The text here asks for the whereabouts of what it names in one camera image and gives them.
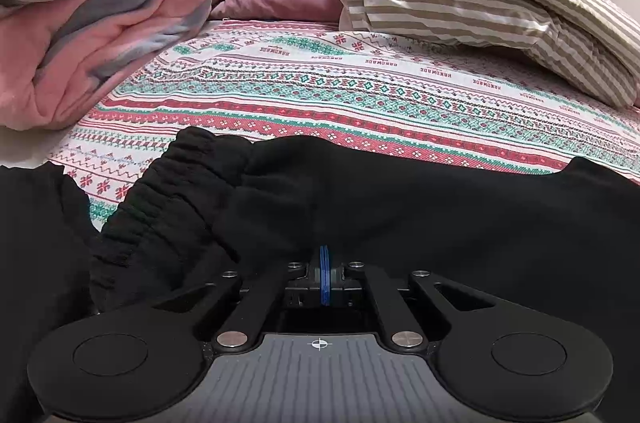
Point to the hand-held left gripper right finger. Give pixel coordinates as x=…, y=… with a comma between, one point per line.
x=336, y=277

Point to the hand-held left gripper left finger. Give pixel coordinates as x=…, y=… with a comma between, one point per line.
x=312, y=277

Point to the black pants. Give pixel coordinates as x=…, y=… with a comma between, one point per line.
x=400, y=213

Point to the patterned bed sheet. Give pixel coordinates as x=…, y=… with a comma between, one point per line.
x=320, y=93

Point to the pink and grey folded blanket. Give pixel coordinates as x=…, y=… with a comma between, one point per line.
x=100, y=38

